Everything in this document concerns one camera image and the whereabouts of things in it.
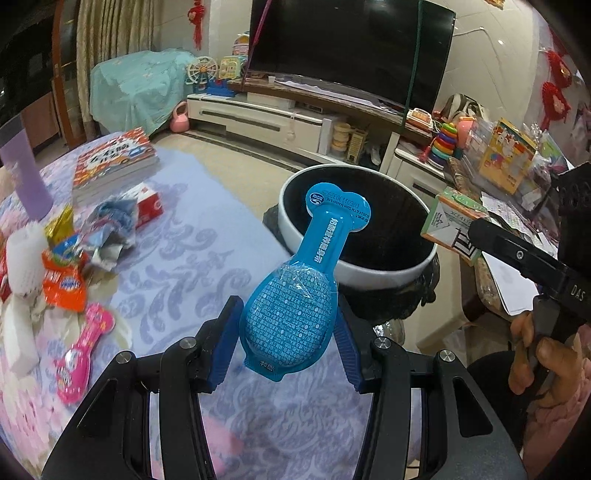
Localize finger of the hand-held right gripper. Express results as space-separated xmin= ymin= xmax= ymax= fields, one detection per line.
xmin=468 ymin=218 xmax=571 ymax=296

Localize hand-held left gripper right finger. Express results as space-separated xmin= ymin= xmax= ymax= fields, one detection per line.
xmin=333 ymin=307 xmax=529 ymax=480

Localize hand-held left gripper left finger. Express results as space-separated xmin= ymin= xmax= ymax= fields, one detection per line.
xmin=41 ymin=295 xmax=245 ymax=480

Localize blue spoon-shaped packet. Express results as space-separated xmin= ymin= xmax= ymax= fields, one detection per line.
xmin=238 ymin=181 xmax=374 ymax=383

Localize small green white carton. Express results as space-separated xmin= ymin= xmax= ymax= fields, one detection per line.
xmin=421 ymin=187 xmax=490 ymax=266

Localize white round trash bin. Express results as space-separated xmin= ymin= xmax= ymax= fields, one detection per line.
xmin=263 ymin=164 xmax=439 ymax=324

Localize person's right forearm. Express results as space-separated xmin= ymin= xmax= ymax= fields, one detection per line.
xmin=522 ymin=383 xmax=591 ymax=472

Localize person's right hand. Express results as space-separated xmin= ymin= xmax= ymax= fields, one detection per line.
xmin=508 ymin=311 xmax=585 ymax=407

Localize white paper sheets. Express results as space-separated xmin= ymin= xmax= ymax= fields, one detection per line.
xmin=480 ymin=194 xmax=555 ymax=319

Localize colourful cartoon box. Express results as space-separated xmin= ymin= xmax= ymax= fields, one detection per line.
xmin=478 ymin=119 xmax=539 ymax=195

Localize pink spoon-shaped packet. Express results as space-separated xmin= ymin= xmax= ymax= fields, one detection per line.
xmin=55 ymin=303 xmax=115 ymax=406

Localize red white box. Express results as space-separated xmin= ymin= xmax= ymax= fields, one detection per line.
xmin=124 ymin=182 xmax=164 ymax=229

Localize crumpled blue silver wrapper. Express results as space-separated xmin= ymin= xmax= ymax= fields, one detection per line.
xmin=81 ymin=194 xmax=139 ymax=273

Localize orange snack packet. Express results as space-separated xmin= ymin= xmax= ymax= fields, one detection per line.
xmin=41 ymin=233 xmax=88 ymax=310

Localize gold foil wrapper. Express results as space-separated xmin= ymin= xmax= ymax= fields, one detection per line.
xmin=44 ymin=205 xmax=77 ymax=243

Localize white foam block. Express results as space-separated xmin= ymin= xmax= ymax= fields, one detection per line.
xmin=0 ymin=293 xmax=42 ymax=376

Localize yellow stacked cups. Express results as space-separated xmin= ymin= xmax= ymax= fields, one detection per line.
xmin=332 ymin=122 xmax=350 ymax=155

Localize red car cover book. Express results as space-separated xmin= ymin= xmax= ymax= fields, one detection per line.
xmin=71 ymin=127 xmax=160 ymax=206

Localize white foam fruit net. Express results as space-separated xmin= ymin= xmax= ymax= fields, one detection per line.
xmin=4 ymin=224 xmax=47 ymax=294

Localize white television cabinet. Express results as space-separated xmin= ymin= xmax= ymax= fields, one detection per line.
xmin=187 ymin=76 xmax=451 ymax=195

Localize pink toy kettle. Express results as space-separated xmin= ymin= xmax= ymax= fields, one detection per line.
xmin=170 ymin=102 xmax=190 ymax=133

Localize purple bottle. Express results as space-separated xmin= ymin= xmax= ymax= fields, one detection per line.
xmin=0 ymin=113 xmax=54 ymax=222

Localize teal cloth covered furniture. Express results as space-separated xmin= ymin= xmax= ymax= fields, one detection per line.
xmin=90 ymin=48 xmax=197 ymax=134

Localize black television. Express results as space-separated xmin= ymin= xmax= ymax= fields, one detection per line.
xmin=248 ymin=0 xmax=455 ymax=114

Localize colourful toy house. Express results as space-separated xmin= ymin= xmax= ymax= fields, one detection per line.
xmin=218 ymin=55 xmax=247 ymax=84

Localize ferris wheel toy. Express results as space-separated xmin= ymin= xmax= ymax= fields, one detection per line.
xmin=186 ymin=55 xmax=236 ymax=99

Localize beige patterned curtain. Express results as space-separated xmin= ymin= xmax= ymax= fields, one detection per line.
xmin=76 ymin=0 xmax=160 ymax=70

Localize red paper wall ornament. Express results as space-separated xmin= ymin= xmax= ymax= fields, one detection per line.
xmin=540 ymin=83 xmax=572 ymax=132
xmin=547 ymin=48 xmax=574 ymax=88

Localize colourful ring stacker toy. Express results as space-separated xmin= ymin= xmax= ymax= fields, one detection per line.
xmin=429 ymin=121 xmax=460 ymax=162

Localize green hanging strap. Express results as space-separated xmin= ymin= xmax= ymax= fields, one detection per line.
xmin=401 ymin=0 xmax=424 ymax=134

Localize pink hanging cord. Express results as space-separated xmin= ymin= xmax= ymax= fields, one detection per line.
xmin=242 ymin=0 xmax=269 ymax=81

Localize red knot wall decoration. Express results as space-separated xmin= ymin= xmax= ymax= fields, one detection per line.
xmin=188 ymin=0 xmax=206 ymax=51

